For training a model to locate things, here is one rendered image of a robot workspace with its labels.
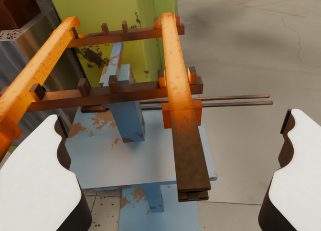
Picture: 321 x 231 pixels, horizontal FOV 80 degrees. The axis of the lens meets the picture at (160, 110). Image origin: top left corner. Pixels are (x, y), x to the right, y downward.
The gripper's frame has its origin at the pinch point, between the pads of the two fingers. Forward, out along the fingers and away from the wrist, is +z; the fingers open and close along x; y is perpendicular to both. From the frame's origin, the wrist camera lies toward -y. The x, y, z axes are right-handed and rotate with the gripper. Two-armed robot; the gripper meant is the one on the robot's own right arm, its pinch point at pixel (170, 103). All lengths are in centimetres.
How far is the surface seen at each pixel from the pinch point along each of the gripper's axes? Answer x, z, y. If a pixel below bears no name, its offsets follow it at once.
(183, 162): 1.0, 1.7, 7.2
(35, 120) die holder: -47, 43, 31
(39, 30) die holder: -36, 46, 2
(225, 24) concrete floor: 73, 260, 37
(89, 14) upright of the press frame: -24, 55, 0
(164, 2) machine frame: -2, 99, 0
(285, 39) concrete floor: 125, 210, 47
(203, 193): 2.8, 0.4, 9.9
